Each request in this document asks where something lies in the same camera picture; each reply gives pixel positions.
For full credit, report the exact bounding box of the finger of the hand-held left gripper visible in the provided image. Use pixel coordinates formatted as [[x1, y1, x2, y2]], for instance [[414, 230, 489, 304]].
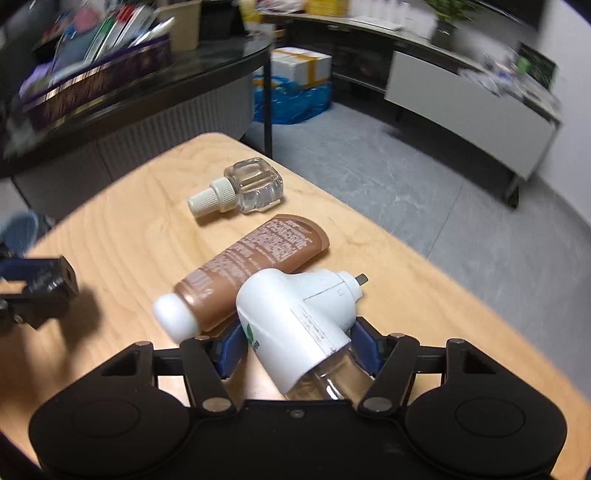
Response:
[[0, 255, 79, 330]]

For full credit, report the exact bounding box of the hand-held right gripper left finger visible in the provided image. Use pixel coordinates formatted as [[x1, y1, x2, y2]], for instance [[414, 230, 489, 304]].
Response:
[[99, 323, 246, 415]]

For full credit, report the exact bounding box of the blue plastic bag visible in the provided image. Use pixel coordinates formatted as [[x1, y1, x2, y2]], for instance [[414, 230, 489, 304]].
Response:
[[252, 74, 334, 126]]

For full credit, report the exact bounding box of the white box with yellow tape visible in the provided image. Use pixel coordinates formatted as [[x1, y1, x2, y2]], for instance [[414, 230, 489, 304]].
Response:
[[270, 46, 334, 89]]

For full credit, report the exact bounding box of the white plug-in repellent device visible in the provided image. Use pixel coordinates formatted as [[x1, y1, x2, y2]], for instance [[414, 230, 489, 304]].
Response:
[[235, 268, 370, 401]]

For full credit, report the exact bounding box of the white router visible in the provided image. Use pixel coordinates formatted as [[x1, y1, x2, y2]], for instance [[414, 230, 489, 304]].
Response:
[[350, 0, 435, 38]]

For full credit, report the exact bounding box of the brown tube with white cap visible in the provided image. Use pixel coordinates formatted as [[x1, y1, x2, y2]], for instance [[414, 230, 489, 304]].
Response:
[[153, 213, 331, 343]]

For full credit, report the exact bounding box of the clear square bottle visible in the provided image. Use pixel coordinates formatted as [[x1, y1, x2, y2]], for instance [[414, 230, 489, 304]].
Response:
[[187, 157, 284, 217]]

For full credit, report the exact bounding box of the green and black box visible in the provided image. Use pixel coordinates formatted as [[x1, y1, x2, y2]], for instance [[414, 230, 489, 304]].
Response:
[[516, 43, 558, 92]]

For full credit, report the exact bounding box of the black glass side table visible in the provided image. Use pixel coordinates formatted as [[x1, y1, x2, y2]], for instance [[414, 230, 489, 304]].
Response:
[[0, 30, 274, 182]]

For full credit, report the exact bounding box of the grey television cabinet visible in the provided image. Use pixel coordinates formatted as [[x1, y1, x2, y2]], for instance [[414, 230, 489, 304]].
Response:
[[259, 8, 565, 209]]

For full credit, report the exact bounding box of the white cabinet drawer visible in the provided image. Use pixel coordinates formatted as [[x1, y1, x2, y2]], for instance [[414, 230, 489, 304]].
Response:
[[385, 49, 562, 182]]

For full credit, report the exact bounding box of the potted green plant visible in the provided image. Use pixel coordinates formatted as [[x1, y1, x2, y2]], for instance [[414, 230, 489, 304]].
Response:
[[422, 0, 486, 48]]

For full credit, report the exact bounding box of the purple box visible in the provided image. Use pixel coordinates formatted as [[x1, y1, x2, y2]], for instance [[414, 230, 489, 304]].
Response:
[[18, 34, 176, 131]]

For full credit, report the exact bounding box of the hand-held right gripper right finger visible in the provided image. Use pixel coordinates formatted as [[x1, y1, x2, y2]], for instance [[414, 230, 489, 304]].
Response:
[[351, 318, 498, 415]]

